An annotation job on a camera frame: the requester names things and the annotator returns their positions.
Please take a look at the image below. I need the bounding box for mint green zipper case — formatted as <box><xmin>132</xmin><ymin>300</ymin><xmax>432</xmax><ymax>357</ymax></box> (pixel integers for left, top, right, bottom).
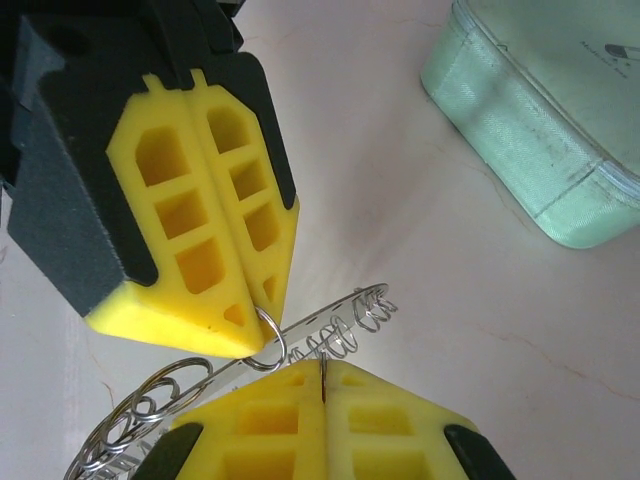
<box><xmin>419</xmin><ymin>0</ymin><xmax>640</xmax><ymax>250</ymax></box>

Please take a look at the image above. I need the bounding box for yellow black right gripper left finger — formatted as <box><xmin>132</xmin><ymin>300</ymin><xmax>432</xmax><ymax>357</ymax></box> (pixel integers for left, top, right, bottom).
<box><xmin>129</xmin><ymin>359</ymin><xmax>330</xmax><ymax>480</ymax></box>

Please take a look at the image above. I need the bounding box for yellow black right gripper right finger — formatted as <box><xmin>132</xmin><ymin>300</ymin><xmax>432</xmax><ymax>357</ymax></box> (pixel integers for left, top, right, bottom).
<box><xmin>324</xmin><ymin>359</ymin><xmax>517</xmax><ymax>480</ymax></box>

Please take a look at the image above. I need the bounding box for silver keyring with small rings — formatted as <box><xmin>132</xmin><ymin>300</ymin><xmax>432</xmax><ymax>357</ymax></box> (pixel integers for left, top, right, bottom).
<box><xmin>62</xmin><ymin>282</ymin><xmax>400</xmax><ymax>480</ymax></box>

